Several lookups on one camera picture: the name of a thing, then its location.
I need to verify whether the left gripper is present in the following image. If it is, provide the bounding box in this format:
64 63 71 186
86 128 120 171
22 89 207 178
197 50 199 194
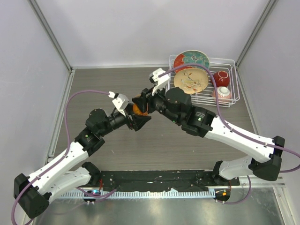
98 102 150 136

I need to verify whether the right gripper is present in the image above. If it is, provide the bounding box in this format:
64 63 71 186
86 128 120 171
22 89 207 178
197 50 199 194
134 82 181 124

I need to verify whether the cream floral plate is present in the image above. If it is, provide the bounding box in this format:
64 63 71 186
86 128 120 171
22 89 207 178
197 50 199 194
173 68 209 94

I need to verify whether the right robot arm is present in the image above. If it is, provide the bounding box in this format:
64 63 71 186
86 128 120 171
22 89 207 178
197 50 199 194
132 88 282 185

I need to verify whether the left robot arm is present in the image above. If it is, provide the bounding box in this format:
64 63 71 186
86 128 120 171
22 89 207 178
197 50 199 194
13 104 151 219

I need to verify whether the orange juice bottle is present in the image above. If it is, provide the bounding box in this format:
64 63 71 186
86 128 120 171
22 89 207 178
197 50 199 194
133 104 148 116

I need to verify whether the white slotted cable duct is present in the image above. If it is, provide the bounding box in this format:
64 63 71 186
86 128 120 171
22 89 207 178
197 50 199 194
60 189 215 199

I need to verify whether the white wire dish rack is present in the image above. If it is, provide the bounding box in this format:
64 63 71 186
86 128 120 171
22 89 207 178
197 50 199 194
166 58 240 107

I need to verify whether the red and teal plate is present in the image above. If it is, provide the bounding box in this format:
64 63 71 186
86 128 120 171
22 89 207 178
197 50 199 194
173 50 210 69

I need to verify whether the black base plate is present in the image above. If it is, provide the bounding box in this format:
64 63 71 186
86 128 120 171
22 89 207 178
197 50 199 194
72 169 241 193

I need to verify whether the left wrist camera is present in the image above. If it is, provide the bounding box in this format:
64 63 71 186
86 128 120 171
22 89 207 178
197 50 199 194
108 91 129 117

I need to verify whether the aluminium frame rail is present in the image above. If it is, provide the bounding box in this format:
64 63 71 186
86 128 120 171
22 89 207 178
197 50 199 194
239 175 285 188

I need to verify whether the red bowl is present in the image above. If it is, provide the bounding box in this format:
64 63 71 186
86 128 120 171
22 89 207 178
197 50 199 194
213 71 230 87

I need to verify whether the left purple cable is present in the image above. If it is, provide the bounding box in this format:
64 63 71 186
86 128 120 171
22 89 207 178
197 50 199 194
10 90 115 225

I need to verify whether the pink patterned bowl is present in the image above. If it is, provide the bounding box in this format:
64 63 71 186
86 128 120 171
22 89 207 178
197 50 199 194
217 86 232 104

